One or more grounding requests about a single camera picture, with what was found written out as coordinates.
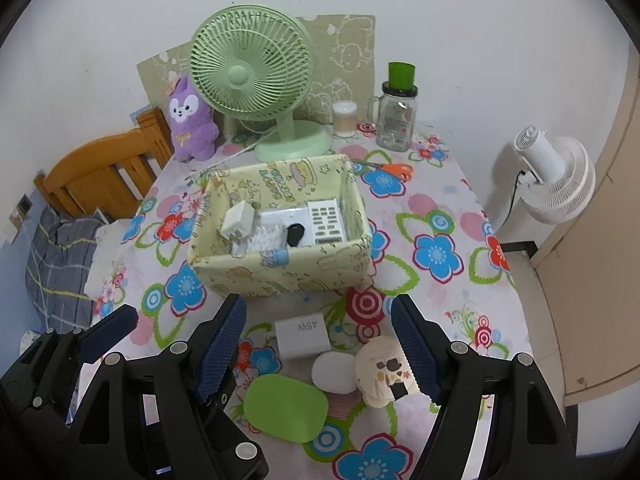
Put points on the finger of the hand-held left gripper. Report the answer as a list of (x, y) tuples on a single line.
[(240, 440), (107, 331)]

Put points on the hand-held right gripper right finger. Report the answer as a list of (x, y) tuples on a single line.
[(417, 350)]

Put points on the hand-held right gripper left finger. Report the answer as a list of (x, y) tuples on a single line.
[(220, 347)]

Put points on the cream bear print pouch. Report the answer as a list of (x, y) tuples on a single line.
[(382, 367)]

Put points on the green rounded case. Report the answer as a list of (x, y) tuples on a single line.
[(285, 407)]

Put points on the large white charger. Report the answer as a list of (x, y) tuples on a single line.
[(300, 337)]

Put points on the white oval object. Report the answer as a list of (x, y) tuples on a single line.
[(332, 372)]

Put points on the yellow printed storage box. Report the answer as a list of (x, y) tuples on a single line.
[(280, 272)]

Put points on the white tissue packet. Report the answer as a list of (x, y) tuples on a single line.
[(267, 237)]

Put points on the small white charger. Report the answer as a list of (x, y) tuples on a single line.
[(237, 222)]

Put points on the small black key fob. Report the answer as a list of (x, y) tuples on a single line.
[(296, 234)]

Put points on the white remote control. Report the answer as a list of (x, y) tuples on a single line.
[(325, 220)]

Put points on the crumpled white cloth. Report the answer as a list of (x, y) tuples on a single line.
[(28, 341)]

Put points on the grey plaid pillow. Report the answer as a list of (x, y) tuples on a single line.
[(55, 260)]

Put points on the wooden headboard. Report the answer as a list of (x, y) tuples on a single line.
[(95, 170)]

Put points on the beige door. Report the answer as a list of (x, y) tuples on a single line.
[(600, 260)]

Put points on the blue printed sheet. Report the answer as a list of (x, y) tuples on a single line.
[(141, 113)]

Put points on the white standing fan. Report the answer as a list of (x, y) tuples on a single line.
[(560, 180)]

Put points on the purple plush toy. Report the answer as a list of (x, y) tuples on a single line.
[(192, 125)]

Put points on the glass mug jar green lid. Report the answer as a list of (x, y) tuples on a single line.
[(395, 120)]

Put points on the clear cotton swab jar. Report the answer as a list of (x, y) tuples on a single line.
[(345, 122)]

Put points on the green desk fan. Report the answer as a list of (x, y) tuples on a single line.
[(240, 77)]

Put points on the green printed cardboard sheet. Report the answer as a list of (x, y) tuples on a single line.
[(350, 50)]

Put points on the wall socket plate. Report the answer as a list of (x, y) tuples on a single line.
[(23, 205)]

